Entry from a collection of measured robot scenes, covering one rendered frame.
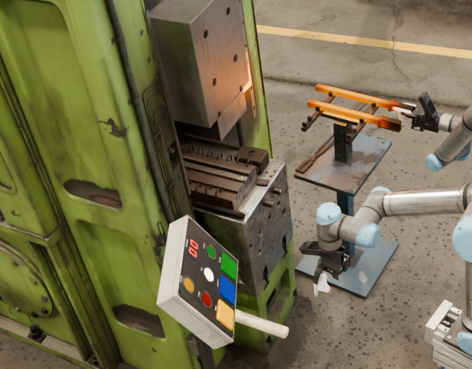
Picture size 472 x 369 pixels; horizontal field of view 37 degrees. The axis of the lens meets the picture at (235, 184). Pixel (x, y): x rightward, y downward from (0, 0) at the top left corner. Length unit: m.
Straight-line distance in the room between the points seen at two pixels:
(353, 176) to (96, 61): 1.45
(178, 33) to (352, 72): 2.95
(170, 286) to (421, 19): 3.91
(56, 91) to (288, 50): 3.17
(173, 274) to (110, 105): 0.55
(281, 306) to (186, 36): 1.58
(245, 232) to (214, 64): 0.71
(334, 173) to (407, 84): 1.86
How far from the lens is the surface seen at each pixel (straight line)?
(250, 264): 2.83
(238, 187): 2.69
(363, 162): 3.21
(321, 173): 3.16
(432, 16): 5.67
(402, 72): 5.02
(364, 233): 2.10
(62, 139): 2.54
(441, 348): 2.56
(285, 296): 3.38
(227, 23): 2.37
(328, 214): 2.12
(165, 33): 2.24
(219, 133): 2.45
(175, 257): 2.21
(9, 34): 2.33
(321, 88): 3.21
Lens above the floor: 2.79
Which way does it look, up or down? 42 degrees down
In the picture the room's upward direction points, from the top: 10 degrees counter-clockwise
